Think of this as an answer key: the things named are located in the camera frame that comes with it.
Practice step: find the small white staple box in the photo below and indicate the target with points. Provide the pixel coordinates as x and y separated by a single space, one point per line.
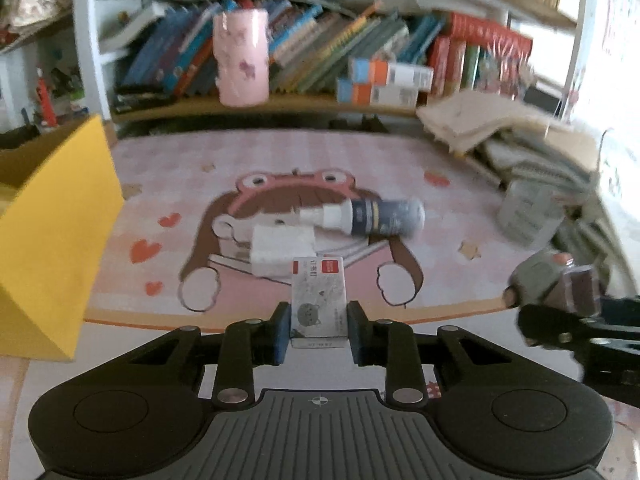
320 300

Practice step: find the pink cartoon desk mat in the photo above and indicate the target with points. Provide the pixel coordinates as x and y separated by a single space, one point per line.
300 170

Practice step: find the pile of notebooks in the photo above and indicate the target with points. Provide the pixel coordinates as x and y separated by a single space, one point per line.
530 140

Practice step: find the white bookshelf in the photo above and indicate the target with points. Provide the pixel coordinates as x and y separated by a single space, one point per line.
86 35

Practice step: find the white desktop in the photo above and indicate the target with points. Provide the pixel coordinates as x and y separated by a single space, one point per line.
115 332

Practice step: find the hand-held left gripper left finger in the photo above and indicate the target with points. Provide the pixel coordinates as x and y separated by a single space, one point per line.
282 332

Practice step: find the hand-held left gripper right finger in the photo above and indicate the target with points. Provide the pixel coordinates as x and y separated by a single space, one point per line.
357 332

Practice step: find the pink patterned cylinder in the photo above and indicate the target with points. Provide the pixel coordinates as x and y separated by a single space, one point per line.
241 57

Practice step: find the row of leaning books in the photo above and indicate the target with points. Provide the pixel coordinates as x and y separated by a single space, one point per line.
310 40

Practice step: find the white charger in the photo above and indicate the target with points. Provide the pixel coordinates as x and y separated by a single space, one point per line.
282 252

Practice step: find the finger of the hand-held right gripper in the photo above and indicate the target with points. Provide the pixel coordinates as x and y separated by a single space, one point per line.
560 330

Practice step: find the yellow cardboard box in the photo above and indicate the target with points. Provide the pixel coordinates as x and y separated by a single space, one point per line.
55 240

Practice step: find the dark spray bottle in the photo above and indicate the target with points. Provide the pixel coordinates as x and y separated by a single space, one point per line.
372 216

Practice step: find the small grey toy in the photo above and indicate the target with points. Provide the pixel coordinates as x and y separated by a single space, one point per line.
555 280

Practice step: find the orange white box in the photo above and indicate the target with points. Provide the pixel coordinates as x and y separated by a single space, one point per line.
390 72
377 95

